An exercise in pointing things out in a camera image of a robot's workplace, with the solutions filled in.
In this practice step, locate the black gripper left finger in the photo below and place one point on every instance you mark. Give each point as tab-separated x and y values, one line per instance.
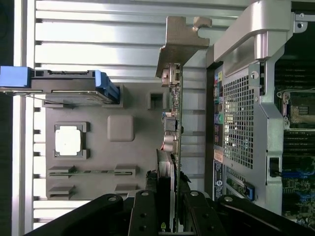
144	214

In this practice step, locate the blue card retainer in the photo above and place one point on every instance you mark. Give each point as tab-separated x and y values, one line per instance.
249	191

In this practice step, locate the silver CPU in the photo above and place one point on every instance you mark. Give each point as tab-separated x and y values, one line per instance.
67	141

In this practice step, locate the green motherboard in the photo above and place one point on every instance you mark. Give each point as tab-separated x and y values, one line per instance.
297	201

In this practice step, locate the black open PC case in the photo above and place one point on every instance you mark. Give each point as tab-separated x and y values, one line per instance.
270	123

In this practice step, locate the hard disk in blue carrier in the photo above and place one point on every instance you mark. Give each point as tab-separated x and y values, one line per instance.
71	97

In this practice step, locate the green loose RAM stick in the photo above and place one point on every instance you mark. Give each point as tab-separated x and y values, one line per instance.
98	171

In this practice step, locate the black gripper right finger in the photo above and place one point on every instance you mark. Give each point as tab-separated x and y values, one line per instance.
201	216

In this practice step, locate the grey parts rack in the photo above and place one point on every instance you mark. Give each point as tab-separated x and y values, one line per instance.
98	152

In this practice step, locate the CPU socket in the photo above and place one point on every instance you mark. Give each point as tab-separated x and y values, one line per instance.
302	110

